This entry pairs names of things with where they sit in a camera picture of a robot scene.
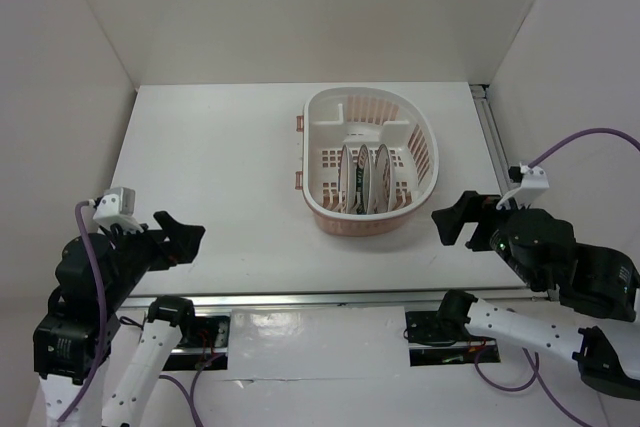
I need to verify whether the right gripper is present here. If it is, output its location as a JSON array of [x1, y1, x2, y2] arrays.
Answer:
[[427, 187, 541, 288]]

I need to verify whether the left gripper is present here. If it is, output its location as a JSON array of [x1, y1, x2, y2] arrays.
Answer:
[[101, 208, 205, 306]]

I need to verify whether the red character plate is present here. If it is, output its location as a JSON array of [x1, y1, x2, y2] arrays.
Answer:
[[375, 144, 395, 213]]

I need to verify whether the green rim plate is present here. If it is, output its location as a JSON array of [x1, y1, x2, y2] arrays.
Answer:
[[355, 144, 373, 215]]

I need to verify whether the orange sunburst plate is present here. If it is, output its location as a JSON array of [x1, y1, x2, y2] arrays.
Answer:
[[338, 145, 355, 214]]

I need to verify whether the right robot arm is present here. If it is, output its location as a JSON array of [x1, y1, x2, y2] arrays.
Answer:
[[431, 191, 639, 400]]

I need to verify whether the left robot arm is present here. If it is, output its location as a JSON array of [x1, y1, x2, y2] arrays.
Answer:
[[33, 203, 205, 426]]

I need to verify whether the white pink dish rack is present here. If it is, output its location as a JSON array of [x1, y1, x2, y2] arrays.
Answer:
[[296, 86, 439, 237]]

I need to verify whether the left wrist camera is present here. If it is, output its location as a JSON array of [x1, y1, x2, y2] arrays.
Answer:
[[93, 187, 142, 233]]

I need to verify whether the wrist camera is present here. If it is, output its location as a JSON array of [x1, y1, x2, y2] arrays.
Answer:
[[93, 187, 142, 233], [496, 163, 550, 211]]

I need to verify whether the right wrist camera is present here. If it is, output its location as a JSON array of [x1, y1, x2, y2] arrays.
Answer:
[[496, 163, 550, 211]]

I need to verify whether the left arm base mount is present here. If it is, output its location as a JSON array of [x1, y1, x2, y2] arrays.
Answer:
[[164, 315, 231, 371]]

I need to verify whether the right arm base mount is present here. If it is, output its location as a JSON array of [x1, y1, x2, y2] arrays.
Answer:
[[403, 311, 501, 367]]

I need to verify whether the aluminium side rail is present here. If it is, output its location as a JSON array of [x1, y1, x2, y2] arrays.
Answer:
[[469, 84, 513, 194]]

